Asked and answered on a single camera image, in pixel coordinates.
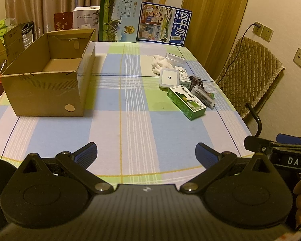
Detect green medicine box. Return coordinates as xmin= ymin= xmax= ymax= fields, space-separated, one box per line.
xmin=167 ymin=85 xmax=206 ymax=120

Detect black white lighter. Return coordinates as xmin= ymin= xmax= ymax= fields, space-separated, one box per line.
xmin=191 ymin=85 xmax=215 ymax=109

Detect small white medicine box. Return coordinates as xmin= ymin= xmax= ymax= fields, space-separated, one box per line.
xmin=174 ymin=66 xmax=191 ymax=89

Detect white square plug adapter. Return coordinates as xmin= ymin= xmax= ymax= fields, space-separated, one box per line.
xmin=159 ymin=68 xmax=180 ymax=89

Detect clear plastic case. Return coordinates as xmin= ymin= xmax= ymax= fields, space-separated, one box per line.
xmin=165 ymin=53 xmax=186 ymax=67

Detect white cloth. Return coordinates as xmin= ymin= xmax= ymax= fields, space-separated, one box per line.
xmin=151 ymin=55 xmax=174 ymax=75

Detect checked tablecloth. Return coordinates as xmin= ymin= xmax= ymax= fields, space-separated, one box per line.
xmin=0 ymin=42 xmax=250 ymax=185

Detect open cardboard box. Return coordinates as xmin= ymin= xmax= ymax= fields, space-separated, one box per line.
xmin=1 ymin=29 xmax=96 ymax=117

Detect quilted brown chair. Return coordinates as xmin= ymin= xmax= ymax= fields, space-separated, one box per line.
xmin=216 ymin=37 xmax=285 ymax=137

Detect stacked cardboard boxes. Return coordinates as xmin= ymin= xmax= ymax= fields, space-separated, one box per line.
xmin=0 ymin=25 xmax=24 ymax=71

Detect red gift box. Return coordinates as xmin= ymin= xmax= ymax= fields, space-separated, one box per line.
xmin=54 ymin=11 xmax=73 ymax=31

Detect white striped bag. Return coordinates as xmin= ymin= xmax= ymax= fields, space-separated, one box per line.
xmin=21 ymin=21 xmax=35 ymax=49

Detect white appliance box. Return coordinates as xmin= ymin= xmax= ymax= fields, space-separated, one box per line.
xmin=73 ymin=6 xmax=100 ymax=42

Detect green blue milk carton box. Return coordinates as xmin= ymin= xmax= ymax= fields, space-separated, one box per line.
xmin=98 ymin=0 xmax=142 ymax=42

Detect green tissue packs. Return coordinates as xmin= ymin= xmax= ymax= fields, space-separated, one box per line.
xmin=0 ymin=18 xmax=16 ymax=44

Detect wooden door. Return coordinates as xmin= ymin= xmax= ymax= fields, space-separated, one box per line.
xmin=182 ymin=0 xmax=248 ymax=79

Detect wall socket with plug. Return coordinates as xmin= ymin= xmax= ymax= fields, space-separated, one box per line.
xmin=252 ymin=22 xmax=264 ymax=37

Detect black power cable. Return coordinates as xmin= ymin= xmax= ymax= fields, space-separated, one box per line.
xmin=215 ymin=23 xmax=257 ymax=83

